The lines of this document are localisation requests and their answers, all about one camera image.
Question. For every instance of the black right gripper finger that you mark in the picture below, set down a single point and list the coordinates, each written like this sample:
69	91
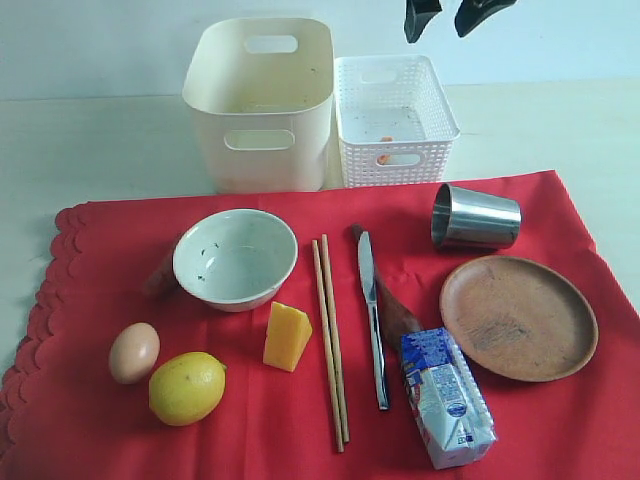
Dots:
418	14
471	13

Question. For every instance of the fried chicken nugget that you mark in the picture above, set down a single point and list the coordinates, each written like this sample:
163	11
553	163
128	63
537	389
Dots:
384	158

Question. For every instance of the stainless steel cup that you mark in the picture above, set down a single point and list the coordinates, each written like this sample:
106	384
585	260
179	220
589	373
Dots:
468	218

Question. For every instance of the yellow cheese wedge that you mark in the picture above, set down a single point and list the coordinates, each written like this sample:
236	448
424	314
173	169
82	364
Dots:
288	332

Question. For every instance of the blue white milk carton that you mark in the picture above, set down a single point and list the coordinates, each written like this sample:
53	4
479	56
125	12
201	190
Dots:
450	411

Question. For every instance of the yellow lemon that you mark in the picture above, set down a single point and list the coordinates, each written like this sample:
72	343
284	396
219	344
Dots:
186	388

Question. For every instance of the white perforated plastic basket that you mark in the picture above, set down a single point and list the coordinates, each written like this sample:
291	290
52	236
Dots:
398	96

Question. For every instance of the cream plastic bin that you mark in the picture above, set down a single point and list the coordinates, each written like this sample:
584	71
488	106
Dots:
260	91

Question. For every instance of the silver table knife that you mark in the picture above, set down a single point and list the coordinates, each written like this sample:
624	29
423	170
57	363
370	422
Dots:
372	310

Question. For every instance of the dark wooden spoon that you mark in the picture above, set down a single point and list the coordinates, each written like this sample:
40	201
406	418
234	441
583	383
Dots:
395	319

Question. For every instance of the white ceramic bowl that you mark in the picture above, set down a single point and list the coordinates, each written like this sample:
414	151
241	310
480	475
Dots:
235	260

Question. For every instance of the brown wooden plate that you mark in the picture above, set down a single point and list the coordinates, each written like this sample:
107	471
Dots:
518	318

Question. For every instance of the red scalloped tablecloth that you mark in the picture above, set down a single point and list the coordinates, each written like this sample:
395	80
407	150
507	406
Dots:
64	417

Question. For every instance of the left wooden chopstick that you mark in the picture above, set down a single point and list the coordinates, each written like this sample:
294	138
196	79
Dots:
337	419

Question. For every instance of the brown egg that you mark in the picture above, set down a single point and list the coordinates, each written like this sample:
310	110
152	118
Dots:
134	353

